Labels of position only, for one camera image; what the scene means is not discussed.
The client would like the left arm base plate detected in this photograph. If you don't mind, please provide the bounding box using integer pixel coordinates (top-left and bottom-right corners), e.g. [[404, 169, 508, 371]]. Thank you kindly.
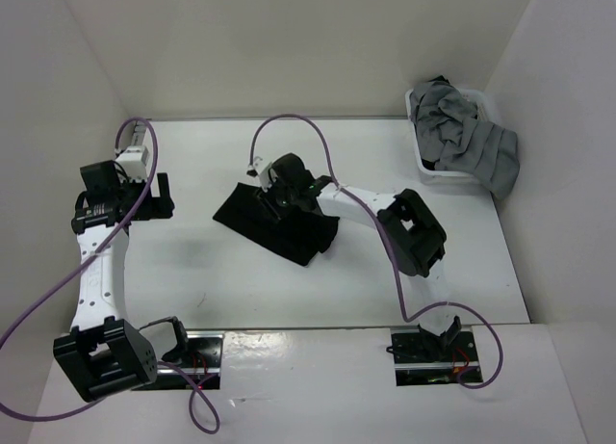
[[137, 330, 224, 391]]

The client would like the black skirt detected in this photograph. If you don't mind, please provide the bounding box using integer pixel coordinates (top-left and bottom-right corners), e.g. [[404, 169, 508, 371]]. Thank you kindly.
[[213, 183, 339, 267]]

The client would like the grey skirt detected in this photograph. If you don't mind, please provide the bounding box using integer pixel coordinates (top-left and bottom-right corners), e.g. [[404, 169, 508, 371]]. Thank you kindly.
[[408, 76, 520, 199]]

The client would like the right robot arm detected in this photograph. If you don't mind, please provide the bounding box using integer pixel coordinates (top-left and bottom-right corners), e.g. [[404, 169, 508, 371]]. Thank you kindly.
[[248, 153, 450, 306]]

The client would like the white plastic basket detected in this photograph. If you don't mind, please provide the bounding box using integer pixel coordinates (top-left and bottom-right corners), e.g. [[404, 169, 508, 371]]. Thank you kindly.
[[405, 88, 501, 185]]

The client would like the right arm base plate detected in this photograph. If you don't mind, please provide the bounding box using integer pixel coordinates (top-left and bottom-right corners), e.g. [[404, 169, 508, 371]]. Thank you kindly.
[[385, 328, 483, 386]]

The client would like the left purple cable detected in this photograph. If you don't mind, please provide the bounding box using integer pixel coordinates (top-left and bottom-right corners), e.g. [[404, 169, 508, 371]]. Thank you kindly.
[[0, 118, 221, 434]]

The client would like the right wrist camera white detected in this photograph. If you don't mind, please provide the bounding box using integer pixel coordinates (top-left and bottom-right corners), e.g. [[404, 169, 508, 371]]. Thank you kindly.
[[246, 156, 276, 193]]

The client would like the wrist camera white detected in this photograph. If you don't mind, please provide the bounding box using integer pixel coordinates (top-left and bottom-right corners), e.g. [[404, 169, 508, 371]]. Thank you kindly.
[[115, 145, 149, 182], [246, 156, 276, 193]]

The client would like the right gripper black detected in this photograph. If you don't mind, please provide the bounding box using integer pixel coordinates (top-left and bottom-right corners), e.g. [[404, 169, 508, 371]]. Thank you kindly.
[[253, 172, 298, 222]]

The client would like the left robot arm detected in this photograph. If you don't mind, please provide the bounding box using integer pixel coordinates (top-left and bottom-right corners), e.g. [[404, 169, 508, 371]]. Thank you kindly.
[[53, 154, 174, 403]]

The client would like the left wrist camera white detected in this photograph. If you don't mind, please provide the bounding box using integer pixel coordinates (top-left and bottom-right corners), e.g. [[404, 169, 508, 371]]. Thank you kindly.
[[115, 145, 149, 182]]

